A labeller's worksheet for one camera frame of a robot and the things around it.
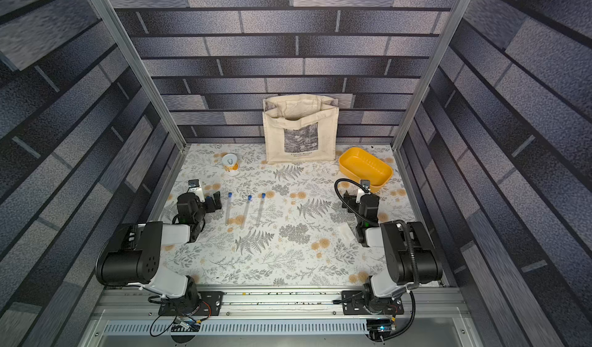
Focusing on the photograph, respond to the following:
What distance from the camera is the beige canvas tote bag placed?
96cm

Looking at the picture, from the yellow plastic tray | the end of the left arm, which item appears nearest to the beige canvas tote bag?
the yellow plastic tray

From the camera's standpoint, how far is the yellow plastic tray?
3.49ft

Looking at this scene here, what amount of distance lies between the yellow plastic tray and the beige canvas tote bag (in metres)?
0.08
